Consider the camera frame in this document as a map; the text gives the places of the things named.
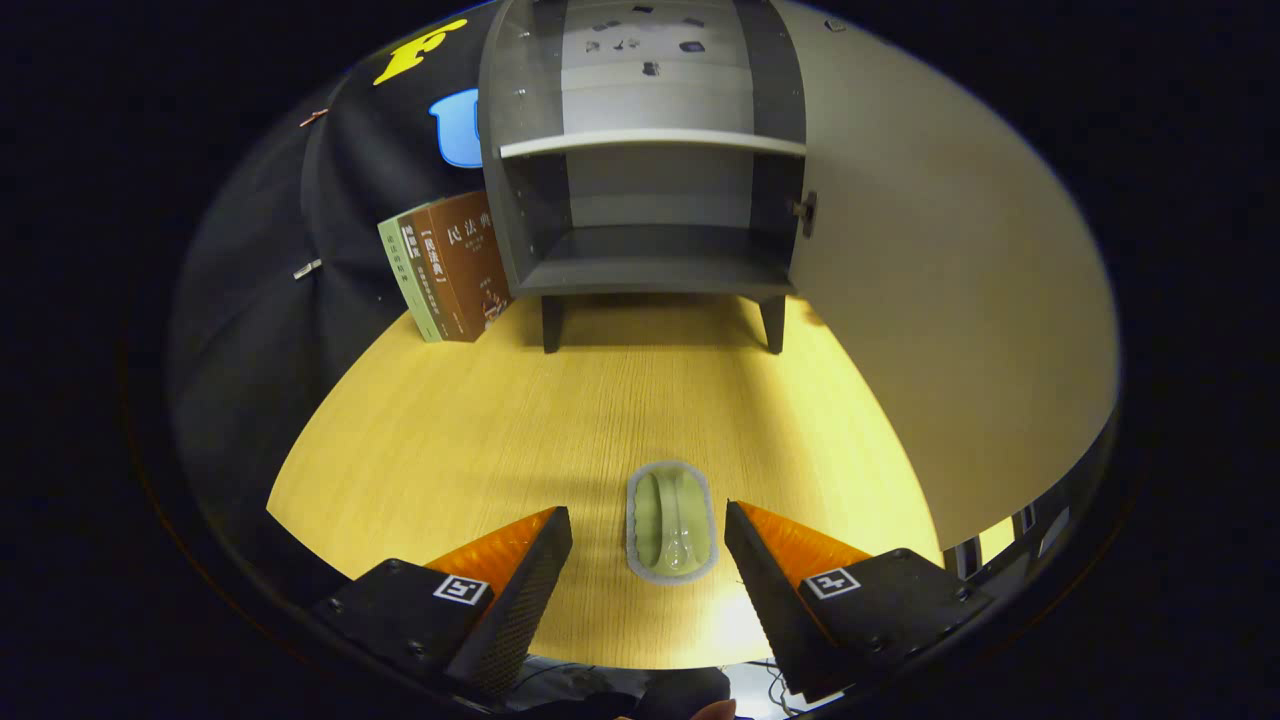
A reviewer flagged light green book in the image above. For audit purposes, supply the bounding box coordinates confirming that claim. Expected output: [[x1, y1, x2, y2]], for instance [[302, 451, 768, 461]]
[[377, 215, 443, 344]]

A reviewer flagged pale green oval dish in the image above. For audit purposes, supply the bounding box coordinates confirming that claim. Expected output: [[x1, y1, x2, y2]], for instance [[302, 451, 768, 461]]
[[626, 459, 719, 583]]

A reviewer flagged beige cabinet door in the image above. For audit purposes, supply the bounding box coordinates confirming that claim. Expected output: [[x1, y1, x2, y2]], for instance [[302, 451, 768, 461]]
[[780, 0, 1121, 553]]

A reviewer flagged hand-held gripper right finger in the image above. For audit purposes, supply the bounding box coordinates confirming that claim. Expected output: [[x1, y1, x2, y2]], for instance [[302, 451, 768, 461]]
[[724, 500, 996, 703]]

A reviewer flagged black backdrop cloth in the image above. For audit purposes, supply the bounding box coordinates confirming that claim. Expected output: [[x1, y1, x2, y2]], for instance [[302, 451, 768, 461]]
[[170, 0, 501, 601]]

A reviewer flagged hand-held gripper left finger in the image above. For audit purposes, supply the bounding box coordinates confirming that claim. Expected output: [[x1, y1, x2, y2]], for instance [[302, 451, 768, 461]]
[[310, 506, 574, 701]]

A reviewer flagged brown book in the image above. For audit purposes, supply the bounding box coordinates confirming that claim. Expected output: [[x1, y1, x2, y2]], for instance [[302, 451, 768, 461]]
[[412, 190, 516, 343]]

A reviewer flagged dark grey cabinet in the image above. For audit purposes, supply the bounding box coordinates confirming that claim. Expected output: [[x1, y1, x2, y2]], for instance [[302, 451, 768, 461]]
[[478, 0, 809, 355]]

